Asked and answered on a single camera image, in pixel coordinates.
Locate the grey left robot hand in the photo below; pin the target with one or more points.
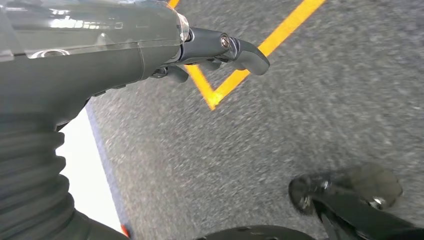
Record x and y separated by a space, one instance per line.
82 59

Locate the yellow floor tape square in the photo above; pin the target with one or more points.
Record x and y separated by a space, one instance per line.
281 31

